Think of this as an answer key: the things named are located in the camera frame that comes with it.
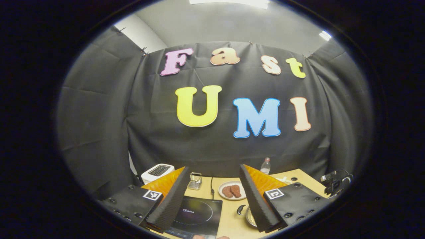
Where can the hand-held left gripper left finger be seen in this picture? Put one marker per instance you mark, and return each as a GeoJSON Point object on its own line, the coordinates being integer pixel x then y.
{"type": "Point", "coordinates": [171, 202]}

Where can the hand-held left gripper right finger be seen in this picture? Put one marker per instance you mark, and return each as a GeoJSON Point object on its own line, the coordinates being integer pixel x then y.
{"type": "Point", "coordinates": [257, 202]}

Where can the stainless steel pot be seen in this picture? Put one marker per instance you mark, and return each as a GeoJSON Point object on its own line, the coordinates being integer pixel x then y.
{"type": "Point", "coordinates": [249, 217]}

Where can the black induction cooktop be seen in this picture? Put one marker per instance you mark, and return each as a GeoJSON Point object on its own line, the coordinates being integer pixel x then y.
{"type": "Point", "coordinates": [199, 212]}

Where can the soybeans heap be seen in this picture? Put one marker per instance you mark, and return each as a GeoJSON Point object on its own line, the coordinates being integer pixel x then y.
{"type": "Point", "coordinates": [252, 219]}

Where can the red meat slice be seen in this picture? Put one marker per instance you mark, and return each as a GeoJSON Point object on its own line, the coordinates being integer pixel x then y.
{"type": "Point", "coordinates": [227, 192]}
{"type": "Point", "coordinates": [236, 191]}

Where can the round white plate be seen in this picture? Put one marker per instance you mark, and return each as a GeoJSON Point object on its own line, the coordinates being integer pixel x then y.
{"type": "Point", "coordinates": [232, 183]}

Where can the white toaster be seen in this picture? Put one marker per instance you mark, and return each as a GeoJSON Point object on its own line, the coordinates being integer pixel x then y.
{"type": "Point", "coordinates": [147, 177]}

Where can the clear plastic water bottle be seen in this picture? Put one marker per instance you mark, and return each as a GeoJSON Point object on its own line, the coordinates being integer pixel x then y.
{"type": "Point", "coordinates": [265, 167]}

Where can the black backdrop cloth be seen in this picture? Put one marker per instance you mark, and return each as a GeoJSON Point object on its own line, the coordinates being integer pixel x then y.
{"type": "Point", "coordinates": [149, 109]}

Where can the ceiling light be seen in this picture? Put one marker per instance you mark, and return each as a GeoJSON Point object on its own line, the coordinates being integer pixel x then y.
{"type": "Point", "coordinates": [229, 2]}
{"type": "Point", "coordinates": [325, 35]}

